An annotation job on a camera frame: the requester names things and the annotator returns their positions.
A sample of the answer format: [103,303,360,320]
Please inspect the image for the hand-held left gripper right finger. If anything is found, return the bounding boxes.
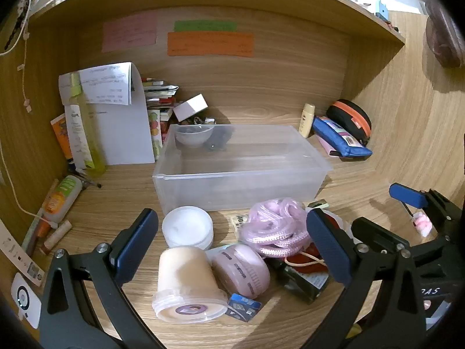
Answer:
[301,208,427,349]

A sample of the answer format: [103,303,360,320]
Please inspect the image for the small blue card packet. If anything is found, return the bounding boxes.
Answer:
[224,293,263,323]

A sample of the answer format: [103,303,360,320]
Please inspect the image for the green sticky note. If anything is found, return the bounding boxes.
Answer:
[174,20,237,33]

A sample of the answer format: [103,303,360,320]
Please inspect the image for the beige cup with clear lid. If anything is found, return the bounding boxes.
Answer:
[152,246,228,324]

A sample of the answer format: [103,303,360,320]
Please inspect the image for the small pink white object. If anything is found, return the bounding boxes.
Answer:
[412,213,433,238]

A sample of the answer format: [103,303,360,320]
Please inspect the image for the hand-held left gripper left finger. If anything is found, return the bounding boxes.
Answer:
[38,208,159,349]

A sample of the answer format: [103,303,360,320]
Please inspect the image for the flat pink item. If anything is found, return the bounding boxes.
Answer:
[315,134,344,158]

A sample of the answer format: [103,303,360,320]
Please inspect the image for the pink sticky note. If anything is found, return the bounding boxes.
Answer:
[102,10,158,53]

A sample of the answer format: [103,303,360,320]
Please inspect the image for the small white box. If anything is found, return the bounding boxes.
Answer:
[172,94,209,121]

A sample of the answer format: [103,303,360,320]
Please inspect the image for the blue pencil case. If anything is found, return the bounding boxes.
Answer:
[312,116,373,161]

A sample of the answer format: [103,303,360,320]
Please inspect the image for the white cable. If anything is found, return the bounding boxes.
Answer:
[0,145,55,228]

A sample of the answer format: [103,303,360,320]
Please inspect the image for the clear plastic storage box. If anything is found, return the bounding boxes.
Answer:
[152,124,334,216]

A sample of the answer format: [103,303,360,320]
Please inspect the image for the white round container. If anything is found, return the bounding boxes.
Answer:
[162,206,215,251]

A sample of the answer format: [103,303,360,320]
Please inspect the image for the orange sticky note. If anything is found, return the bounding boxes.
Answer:
[167,31,254,58]

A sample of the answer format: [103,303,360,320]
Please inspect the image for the small white printed tag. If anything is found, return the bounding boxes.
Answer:
[230,214,251,230]

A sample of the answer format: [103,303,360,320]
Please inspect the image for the black pen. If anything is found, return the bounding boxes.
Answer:
[69,169,102,189]

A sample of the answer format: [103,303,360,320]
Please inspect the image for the pink rope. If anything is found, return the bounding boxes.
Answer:
[238,198,314,259]

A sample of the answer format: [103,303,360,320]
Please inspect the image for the beige lip balm stick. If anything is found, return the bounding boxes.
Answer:
[44,220,72,256]

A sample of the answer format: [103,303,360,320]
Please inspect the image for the white round-button device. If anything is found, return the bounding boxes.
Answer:
[11,273,42,330]

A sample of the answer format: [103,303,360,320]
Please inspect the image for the pink round jar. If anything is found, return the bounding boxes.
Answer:
[212,243,271,298]

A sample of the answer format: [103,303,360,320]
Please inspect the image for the orange brown pen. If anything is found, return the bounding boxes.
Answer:
[22,207,49,259]

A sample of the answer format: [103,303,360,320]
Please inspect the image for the beige cord with clips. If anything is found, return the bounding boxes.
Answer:
[17,18,33,113]

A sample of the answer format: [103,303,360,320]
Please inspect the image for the fruit print carton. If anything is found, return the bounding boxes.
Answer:
[148,109,164,161]

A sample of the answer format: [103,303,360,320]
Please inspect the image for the grey bowl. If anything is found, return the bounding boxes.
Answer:
[174,124,216,149]

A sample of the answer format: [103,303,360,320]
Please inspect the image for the dark box with label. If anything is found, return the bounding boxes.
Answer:
[275,256,332,304]

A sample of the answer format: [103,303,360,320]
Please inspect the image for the black orange zip case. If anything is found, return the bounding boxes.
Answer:
[326,99,372,148]

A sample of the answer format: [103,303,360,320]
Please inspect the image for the stack of books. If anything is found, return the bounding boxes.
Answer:
[141,77,179,120]

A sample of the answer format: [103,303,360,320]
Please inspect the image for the white paper sheet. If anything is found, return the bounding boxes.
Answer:
[59,62,156,165]

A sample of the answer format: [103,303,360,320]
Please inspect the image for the red pouch with string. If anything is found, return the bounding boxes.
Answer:
[285,213,349,275]

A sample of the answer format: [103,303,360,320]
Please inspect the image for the small cream bottle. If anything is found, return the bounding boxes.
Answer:
[299,103,316,139]

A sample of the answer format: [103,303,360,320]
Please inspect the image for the orange printed packet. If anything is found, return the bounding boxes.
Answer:
[51,113,74,161]

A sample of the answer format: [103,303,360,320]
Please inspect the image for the orange green lotion tube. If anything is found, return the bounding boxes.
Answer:
[41,175,83,223]

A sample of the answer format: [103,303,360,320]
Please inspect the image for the brown leather pouch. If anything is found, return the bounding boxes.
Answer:
[424,0,465,69]

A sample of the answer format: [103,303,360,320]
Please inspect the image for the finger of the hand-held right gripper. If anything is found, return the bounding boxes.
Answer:
[389,184,465,242]
[351,217,451,268]

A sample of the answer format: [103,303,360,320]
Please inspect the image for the white paper strip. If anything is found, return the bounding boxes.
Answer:
[0,222,45,286]

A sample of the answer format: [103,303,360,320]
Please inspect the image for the yellow green bottle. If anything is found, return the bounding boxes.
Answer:
[65,73,107,175]

